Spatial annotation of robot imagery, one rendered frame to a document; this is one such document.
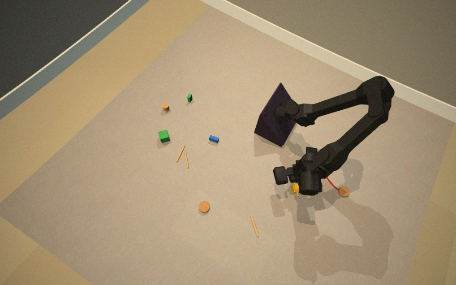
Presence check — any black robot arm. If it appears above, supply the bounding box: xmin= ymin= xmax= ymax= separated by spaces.
xmin=272 ymin=76 xmax=395 ymax=196

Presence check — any small blue block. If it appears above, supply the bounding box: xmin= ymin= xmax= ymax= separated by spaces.
xmin=209 ymin=135 xmax=219 ymax=143

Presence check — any yellow wooden block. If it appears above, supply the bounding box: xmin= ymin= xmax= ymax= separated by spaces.
xmin=291 ymin=184 xmax=299 ymax=194

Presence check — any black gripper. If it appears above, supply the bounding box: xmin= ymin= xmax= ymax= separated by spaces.
xmin=273 ymin=160 xmax=302 ymax=185

